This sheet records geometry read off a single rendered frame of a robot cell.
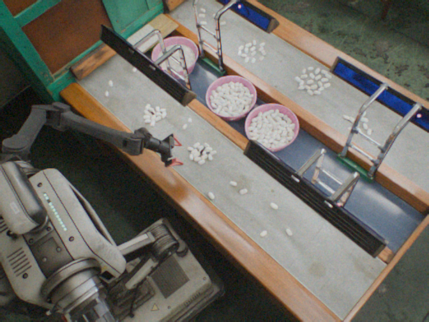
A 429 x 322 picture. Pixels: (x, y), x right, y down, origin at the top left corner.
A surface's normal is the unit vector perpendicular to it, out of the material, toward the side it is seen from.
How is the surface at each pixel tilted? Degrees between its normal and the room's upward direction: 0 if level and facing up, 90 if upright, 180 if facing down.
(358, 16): 0
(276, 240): 0
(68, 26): 90
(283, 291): 0
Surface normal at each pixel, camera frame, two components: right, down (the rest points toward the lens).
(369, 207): -0.09, -0.47
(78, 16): 0.71, 0.59
